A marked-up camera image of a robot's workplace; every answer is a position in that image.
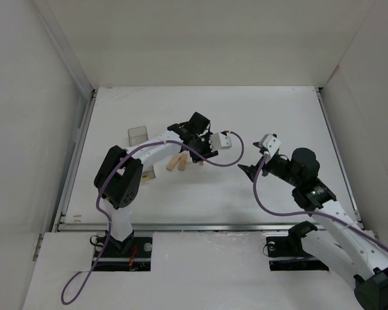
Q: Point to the white foam front board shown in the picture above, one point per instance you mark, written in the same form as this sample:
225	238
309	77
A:
188	271

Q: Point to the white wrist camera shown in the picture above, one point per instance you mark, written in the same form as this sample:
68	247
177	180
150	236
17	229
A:
269	145
220	141

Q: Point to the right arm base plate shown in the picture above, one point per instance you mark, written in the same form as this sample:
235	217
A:
285	255

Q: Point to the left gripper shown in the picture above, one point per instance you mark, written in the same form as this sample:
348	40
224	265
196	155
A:
204	150

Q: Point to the front aluminium rail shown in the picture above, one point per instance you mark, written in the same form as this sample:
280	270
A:
65	227

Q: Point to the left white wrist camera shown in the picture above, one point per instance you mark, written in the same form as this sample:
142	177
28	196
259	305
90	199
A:
220	141

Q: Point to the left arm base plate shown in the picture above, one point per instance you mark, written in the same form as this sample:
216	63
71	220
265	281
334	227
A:
132	255

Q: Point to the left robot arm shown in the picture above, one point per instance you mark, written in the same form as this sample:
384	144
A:
119	176

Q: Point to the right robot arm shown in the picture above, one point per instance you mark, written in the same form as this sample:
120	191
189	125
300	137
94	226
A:
360	260

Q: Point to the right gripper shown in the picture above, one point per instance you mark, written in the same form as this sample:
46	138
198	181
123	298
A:
258	163

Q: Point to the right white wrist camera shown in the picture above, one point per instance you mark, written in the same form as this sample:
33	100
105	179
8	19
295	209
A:
269	145

